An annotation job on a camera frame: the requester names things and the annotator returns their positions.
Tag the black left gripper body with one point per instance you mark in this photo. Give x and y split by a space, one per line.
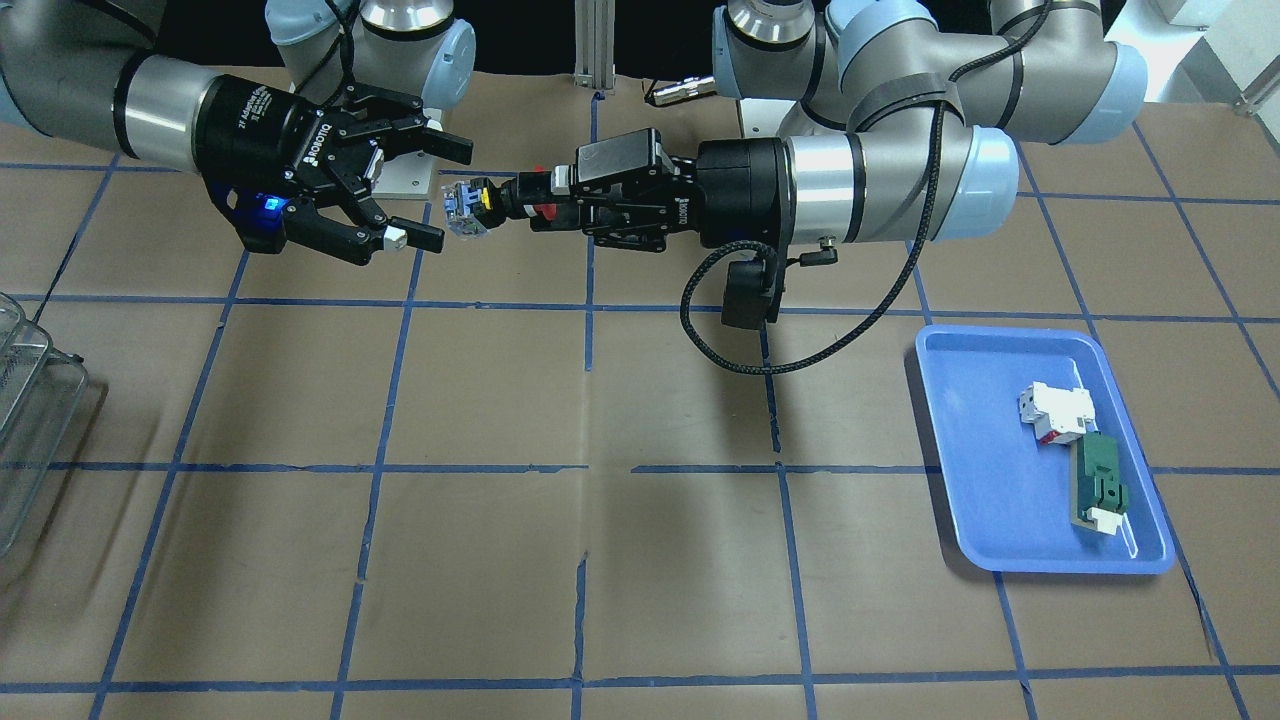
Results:
738 185

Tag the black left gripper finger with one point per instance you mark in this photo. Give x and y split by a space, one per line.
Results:
555 182
556 219

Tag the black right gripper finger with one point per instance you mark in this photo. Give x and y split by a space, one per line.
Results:
397 234
433 142

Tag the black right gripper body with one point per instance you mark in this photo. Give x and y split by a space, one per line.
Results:
258 135

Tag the red emergency stop button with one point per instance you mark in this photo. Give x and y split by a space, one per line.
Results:
474 207

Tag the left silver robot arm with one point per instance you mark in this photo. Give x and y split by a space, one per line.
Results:
868 80

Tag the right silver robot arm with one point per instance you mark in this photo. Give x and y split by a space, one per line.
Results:
89 71

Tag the white red circuit breaker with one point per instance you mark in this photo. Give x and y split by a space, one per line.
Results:
1058 416

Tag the blue plastic tray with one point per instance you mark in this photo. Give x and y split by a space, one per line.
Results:
1009 495

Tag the green terminal block module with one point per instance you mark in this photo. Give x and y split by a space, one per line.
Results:
1099 496

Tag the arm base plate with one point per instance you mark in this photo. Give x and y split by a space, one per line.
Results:
408 177
763 117

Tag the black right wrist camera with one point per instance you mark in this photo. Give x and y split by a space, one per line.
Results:
257 217

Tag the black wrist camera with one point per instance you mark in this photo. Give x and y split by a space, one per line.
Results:
752 291
257 217

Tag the silver cable connector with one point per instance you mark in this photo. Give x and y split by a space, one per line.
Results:
687 90

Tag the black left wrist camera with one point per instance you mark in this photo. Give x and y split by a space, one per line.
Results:
752 291

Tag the aluminium frame post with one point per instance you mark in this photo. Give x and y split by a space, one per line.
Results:
593 31

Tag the wire mesh shelf basket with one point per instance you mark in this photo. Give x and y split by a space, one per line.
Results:
41 388

